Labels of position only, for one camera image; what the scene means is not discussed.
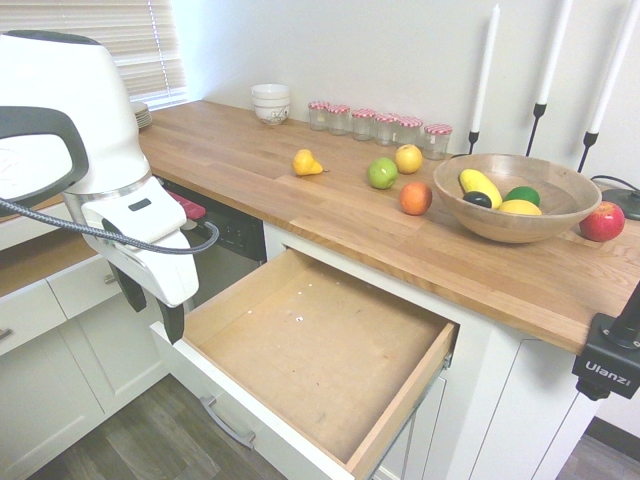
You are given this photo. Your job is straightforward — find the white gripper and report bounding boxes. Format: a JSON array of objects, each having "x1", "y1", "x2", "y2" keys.
[{"x1": 79, "y1": 174, "x2": 201, "y2": 347}]

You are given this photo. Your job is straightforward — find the wooden drawer with white front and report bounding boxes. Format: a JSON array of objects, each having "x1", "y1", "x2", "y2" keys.
[{"x1": 149, "y1": 248, "x2": 461, "y2": 480}]

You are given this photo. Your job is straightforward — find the stainless steel dishwasher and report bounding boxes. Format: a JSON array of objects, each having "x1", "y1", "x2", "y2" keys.
[{"x1": 164, "y1": 179, "x2": 266, "y2": 311}]

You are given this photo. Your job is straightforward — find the red towel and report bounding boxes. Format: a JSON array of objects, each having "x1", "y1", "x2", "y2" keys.
[{"x1": 167, "y1": 188, "x2": 209, "y2": 221}]

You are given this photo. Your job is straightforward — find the white cabinet with drawers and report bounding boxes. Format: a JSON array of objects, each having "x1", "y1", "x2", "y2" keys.
[{"x1": 0, "y1": 199, "x2": 171, "y2": 480}]

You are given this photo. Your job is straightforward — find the white plastic piece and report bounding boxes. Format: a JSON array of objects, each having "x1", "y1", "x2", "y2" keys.
[{"x1": 198, "y1": 394, "x2": 257, "y2": 450}]

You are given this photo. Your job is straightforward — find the stack of white plates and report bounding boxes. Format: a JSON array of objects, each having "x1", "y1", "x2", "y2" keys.
[{"x1": 130, "y1": 102, "x2": 153, "y2": 130}]

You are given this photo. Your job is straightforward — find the yellow pear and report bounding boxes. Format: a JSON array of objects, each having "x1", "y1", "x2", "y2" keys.
[{"x1": 292, "y1": 148, "x2": 325, "y2": 177}]

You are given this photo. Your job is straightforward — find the white bowl with floral print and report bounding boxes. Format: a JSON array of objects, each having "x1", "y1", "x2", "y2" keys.
[{"x1": 252, "y1": 102, "x2": 291, "y2": 126}]

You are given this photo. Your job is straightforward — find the plain white ceramic bowl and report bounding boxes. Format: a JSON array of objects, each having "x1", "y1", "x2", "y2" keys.
[{"x1": 250, "y1": 83, "x2": 292, "y2": 109}]

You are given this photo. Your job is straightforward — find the glass jar with checkered lid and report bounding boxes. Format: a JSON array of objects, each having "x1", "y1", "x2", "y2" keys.
[
  {"x1": 396, "y1": 115, "x2": 425, "y2": 151},
  {"x1": 351, "y1": 108, "x2": 377, "y2": 142},
  {"x1": 374, "y1": 112, "x2": 400, "y2": 147},
  {"x1": 307, "y1": 100, "x2": 330, "y2": 132},
  {"x1": 423, "y1": 123, "x2": 453, "y2": 162},
  {"x1": 327, "y1": 104, "x2": 352, "y2": 137}
]

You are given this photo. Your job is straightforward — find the white window blinds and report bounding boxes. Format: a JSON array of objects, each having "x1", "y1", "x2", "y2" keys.
[{"x1": 0, "y1": 0, "x2": 187, "y2": 109}]

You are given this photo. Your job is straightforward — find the green apple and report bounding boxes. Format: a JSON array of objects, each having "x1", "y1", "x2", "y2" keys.
[{"x1": 366, "y1": 157, "x2": 400, "y2": 190}]

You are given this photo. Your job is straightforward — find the orange red peach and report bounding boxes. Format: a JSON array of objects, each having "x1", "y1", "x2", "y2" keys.
[{"x1": 398, "y1": 181, "x2": 434, "y2": 217}]

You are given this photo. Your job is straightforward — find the yellow apple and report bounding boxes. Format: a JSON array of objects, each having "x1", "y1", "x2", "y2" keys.
[{"x1": 394, "y1": 143, "x2": 425, "y2": 175}]

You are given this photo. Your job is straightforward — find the yellow banana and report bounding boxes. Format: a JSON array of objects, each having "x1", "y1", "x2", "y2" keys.
[{"x1": 458, "y1": 168, "x2": 503, "y2": 210}]

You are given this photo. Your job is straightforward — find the white kitchen base cabinet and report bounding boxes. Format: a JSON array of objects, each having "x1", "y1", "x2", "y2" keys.
[{"x1": 262, "y1": 222, "x2": 601, "y2": 480}]

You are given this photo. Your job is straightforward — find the large wooden bowl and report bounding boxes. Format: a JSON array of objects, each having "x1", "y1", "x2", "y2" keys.
[{"x1": 432, "y1": 153, "x2": 603, "y2": 245}]

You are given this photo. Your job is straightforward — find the yellow lemon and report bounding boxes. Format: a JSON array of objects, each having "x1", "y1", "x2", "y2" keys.
[{"x1": 498, "y1": 199, "x2": 543, "y2": 217}]

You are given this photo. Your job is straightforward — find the green lime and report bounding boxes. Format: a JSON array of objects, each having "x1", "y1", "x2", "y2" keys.
[{"x1": 503, "y1": 185, "x2": 542, "y2": 207}]

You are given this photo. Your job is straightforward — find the white taper candle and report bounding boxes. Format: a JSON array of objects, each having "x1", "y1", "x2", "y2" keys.
[
  {"x1": 471, "y1": 3, "x2": 502, "y2": 134},
  {"x1": 589, "y1": 0, "x2": 640, "y2": 135},
  {"x1": 535, "y1": 0, "x2": 574, "y2": 106}
]

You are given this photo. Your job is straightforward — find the red apple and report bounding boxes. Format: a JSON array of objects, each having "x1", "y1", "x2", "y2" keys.
[{"x1": 579, "y1": 201, "x2": 627, "y2": 243}]

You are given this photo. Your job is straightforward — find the black lamp base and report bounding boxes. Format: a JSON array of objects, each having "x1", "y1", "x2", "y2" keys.
[{"x1": 601, "y1": 188, "x2": 640, "y2": 222}]

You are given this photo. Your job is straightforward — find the black braided cable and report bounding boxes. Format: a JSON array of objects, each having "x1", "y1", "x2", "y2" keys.
[{"x1": 0, "y1": 197, "x2": 221, "y2": 256}]

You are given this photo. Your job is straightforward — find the black Ulanzi camera clamp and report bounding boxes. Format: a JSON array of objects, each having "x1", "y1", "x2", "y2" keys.
[{"x1": 571, "y1": 284, "x2": 640, "y2": 401}]

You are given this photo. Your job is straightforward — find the black lamp cable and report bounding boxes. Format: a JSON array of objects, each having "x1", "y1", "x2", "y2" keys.
[{"x1": 589, "y1": 174, "x2": 640, "y2": 194}]

